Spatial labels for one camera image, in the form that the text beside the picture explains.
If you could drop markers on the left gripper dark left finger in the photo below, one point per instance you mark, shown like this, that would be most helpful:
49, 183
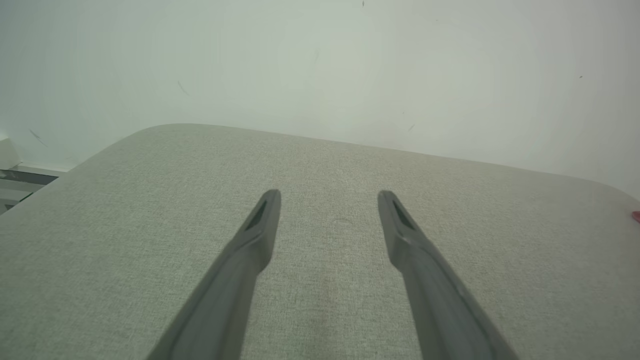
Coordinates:
225, 290

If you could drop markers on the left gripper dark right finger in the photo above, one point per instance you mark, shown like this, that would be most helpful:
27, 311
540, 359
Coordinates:
440, 300

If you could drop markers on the white wall box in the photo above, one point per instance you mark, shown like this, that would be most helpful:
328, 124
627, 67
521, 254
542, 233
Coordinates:
9, 152

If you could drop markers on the white and black baseboard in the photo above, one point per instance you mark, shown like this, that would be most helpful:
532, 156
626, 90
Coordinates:
25, 176

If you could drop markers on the red basketball jersey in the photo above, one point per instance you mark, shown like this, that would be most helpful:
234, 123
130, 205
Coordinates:
636, 216

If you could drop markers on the grey fabric mat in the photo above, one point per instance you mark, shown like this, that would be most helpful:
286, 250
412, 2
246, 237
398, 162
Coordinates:
325, 165

